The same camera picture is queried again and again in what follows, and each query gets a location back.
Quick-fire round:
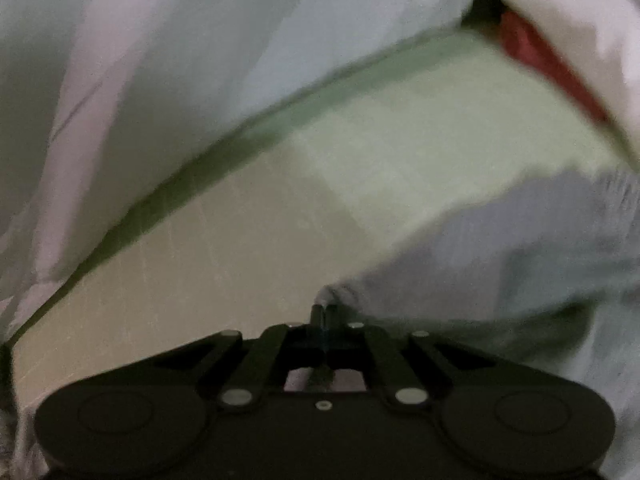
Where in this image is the pale blue bedsheet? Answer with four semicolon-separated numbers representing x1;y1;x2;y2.
0;0;483;346

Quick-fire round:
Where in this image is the grey fleece garment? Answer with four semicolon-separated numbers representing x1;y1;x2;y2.
318;164;640;480

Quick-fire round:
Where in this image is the red cloth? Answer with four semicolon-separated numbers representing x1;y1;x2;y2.
499;9;612;128

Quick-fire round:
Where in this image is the green grid mat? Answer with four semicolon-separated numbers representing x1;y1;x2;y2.
9;25;632;411

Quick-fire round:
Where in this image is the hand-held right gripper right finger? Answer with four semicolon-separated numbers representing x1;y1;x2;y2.
325;304;493;413

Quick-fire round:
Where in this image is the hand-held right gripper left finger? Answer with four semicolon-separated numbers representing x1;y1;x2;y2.
149;304;327;414

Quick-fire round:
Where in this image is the white folded cloth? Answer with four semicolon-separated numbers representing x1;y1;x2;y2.
475;0;640;173

